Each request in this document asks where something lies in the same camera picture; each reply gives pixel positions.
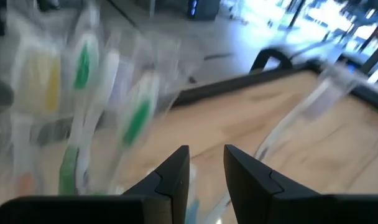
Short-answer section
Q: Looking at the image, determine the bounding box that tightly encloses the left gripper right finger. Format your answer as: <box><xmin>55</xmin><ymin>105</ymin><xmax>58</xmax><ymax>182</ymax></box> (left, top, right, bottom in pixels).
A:
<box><xmin>223</xmin><ymin>144</ymin><xmax>378</xmax><ymax>224</ymax></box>

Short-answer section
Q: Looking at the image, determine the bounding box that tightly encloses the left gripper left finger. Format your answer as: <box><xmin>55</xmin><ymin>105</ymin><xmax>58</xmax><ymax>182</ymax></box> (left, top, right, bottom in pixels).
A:
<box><xmin>0</xmin><ymin>145</ymin><xmax>191</xmax><ymax>224</ymax></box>

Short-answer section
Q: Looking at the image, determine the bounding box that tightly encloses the teal mouthwash bottle white cap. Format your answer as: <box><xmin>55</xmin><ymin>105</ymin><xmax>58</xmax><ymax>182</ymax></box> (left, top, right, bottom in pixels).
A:
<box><xmin>184</xmin><ymin>161</ymin><xmax>200</xmax><ymax>224</ymax></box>

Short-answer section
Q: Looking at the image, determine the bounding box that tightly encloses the green blue toothbrush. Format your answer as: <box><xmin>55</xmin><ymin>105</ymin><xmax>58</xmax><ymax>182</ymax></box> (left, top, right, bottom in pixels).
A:
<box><xmin>109</xmin><ymin>71</ymin><xmax>161</xmax><ymax>194</ymax></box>

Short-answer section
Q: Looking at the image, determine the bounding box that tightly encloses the purple white toothbrush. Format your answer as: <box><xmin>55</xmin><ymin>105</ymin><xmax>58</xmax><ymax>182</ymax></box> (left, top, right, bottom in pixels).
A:
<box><xmin>254</xmin><ymin>70</ymin><xmax>359</xmax><ymax>161</ymax></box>

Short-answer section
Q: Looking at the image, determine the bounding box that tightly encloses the clear plastic bag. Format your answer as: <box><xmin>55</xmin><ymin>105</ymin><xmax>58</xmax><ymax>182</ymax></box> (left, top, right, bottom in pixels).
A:
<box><xmin>0</xmin><ymin>0</ymin><xmax>208</xmax><ymax>200</ymax></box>

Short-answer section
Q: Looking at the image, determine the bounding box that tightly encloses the green white toothbrush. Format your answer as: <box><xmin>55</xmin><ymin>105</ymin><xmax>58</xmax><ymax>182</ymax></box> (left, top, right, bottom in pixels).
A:
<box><xmin>60</xmin><ymin>30</ymin><xmax>99</xmax><ymax>197</ymax></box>

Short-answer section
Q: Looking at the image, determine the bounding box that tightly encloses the orange white toothbrush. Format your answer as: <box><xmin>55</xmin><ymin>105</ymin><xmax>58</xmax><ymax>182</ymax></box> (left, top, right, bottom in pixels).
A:
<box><xmin>11</xmin><ymin>34</ymin><xmax>64</xmax><ymax>200</ymax></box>

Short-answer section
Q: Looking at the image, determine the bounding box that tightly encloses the black arched table clamp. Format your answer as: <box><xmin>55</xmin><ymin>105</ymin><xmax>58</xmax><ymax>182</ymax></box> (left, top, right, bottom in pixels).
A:
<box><xmin>249</xmin><ymin>46</ymin><xmax>294</xmax><ymax>74</ymax></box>

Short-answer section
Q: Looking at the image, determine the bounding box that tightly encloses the black aluminium table frame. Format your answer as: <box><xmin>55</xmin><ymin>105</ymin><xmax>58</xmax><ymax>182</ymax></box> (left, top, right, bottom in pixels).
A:
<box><xmin>172</xmin><ymin>58</ymin><xmax>378</xmax><ymax>116</ymax></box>

